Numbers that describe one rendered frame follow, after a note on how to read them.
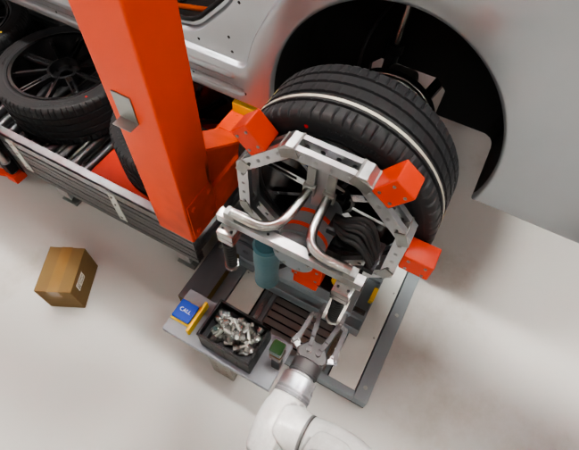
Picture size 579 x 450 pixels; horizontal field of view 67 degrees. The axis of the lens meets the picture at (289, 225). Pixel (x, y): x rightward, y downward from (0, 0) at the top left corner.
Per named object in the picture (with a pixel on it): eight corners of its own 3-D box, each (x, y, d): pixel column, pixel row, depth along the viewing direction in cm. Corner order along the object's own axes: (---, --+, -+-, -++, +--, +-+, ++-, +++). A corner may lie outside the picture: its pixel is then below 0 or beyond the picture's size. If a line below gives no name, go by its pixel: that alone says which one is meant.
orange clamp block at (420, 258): (406, 246, 130) (434, 260, 128) (396, 267, 126) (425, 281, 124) (412, 235, 124) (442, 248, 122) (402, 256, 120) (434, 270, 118)
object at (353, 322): (386, 272, 207) (391, 262, 199) (355, 337, 190) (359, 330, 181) (293, 228, 218) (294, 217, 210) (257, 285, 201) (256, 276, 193)
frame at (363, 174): (386, 283, 149) (439, 188, 103) (379, 299, 146) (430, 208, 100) (251, 217, 162) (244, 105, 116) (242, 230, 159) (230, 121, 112)
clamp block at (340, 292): (360, 278, 115) (364, 269, 110) (346, 306, 110) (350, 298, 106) (343, 270, 116) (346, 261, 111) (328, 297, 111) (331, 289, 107)
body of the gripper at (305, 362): (285, 371, 112) (302, 340, 116) (315, 387, 110) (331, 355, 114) (286, 363, 105) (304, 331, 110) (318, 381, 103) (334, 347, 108)
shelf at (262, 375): (293, 347, 152) (293, 345, 150) (268, 392, 144) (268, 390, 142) (191, 291, 162) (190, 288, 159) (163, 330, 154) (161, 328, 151)
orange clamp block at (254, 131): (280, 133, 118) (259, 106, 115) (265, 152, 115) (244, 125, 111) (264, 138, 124) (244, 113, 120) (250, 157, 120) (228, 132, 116)
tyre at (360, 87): (377, 238, 178) (511, 170, 120) (353, 285, 166) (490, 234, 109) (248, 137, 169) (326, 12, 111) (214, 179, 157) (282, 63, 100)
